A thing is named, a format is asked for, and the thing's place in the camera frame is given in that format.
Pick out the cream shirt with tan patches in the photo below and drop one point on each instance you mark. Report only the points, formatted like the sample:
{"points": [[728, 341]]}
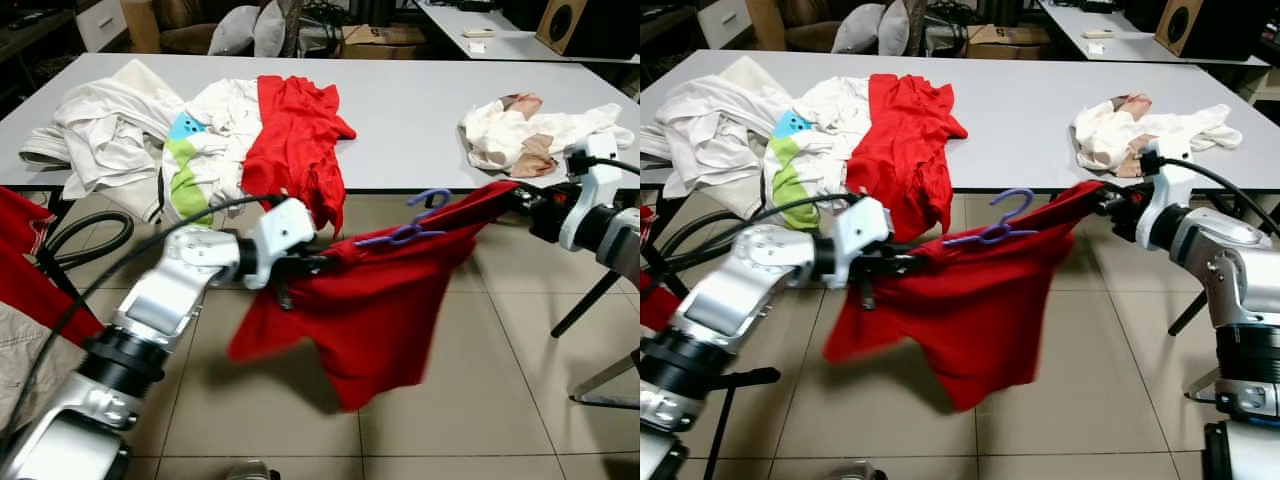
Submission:
{"points": [[500, 135], [1110, 135]]}

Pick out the red t-shirt with white print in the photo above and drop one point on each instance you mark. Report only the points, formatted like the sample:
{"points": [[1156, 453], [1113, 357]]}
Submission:
{"points": [[380, 320], [980, 320]]}

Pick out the plain red t-shirt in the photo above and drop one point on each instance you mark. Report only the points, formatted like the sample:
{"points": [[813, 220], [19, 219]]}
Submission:
{"points": [[295, 140], [905, 140]]}

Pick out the red garment with plaid trim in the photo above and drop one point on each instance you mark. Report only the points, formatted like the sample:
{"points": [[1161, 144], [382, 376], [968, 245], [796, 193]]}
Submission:
{"points": [[30, 285], [655, 310]]}

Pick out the white green blue shirt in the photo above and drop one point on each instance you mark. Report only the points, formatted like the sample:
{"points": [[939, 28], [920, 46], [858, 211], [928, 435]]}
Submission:
{"points": [[225, 120], [835, 120]]}

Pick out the white remote control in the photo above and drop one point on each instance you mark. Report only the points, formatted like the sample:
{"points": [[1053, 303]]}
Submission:
{"points": [[478, 33], [1098, 34]]}

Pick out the wooden loudspeaker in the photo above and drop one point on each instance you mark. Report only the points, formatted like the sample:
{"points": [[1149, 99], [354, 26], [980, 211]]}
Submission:
{"points": [[565, 25], [1190, 25]]}

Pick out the open brown cardboard box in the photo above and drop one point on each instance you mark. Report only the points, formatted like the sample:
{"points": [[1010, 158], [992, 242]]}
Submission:
{"points": [[1005, 40], [382, 40]]}

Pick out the white crumpled shirt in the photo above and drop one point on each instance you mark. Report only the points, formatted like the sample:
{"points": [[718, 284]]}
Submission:
{"points": [[715, 125], [100, 125]]}

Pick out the grey pillow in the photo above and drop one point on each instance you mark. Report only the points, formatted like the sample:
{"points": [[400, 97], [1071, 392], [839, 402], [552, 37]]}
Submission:
{"points": [[860, 30], [235, 30], [895, 30], [270, 30]]}

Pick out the brown armchair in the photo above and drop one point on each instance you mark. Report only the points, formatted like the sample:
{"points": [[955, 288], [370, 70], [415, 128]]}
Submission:
{"points": [[185, 35], [808, 32]]}

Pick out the white drawer cabinet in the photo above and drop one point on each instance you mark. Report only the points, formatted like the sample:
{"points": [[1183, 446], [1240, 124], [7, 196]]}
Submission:
{"points": [[722, 20], [100, 22]]}

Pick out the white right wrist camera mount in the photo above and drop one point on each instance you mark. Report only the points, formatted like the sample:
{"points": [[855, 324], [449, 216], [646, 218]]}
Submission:
{"points": [[1170, 200], [590, 200]]}

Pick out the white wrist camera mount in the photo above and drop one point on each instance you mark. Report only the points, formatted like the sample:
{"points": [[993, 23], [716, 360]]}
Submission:
{"points": [[860, 230], [280, 230], [590, 200], [1170, 200]]}

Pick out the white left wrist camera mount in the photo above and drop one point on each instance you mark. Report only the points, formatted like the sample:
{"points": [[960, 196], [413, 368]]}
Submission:
{"points": [[280, 230], [860, 230]]}

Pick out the black metal table frame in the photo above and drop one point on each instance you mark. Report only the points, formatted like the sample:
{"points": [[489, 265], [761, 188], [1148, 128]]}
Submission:
{"points": [[1190, 313], [585, 303]]}

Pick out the brown wooden post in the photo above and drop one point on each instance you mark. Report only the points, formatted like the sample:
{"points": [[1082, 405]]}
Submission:
{"points": [[291, 28], [916, 28]]}

